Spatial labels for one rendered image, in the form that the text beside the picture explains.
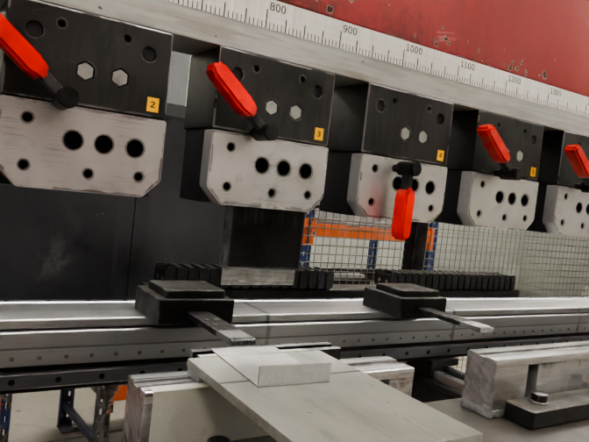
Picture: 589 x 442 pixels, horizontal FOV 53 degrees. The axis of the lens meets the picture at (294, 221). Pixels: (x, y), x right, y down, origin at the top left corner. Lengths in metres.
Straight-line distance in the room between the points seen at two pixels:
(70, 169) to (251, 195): 0.19
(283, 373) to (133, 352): 0.37
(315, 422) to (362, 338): 0.61
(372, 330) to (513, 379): 0.27
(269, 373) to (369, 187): 0.27
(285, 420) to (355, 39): 0.44
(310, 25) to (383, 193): 0.22
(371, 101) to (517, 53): 0.28
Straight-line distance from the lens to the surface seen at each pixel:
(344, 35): 0.73
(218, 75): 0.60
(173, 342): 0.95
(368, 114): 0.74
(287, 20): 0.69
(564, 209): 1.05
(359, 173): 0.73
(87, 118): 0.59
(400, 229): 0.74
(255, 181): 0.65
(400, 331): 1.20
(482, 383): 1.03
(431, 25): 0.83
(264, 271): 0.72
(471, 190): 0.87
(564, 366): 1.16
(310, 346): 0.79
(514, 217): 0.95
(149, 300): 0.91
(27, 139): 0.58
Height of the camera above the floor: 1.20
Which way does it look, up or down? 3 degrees down
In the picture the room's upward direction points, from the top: 6 degrees clockwise
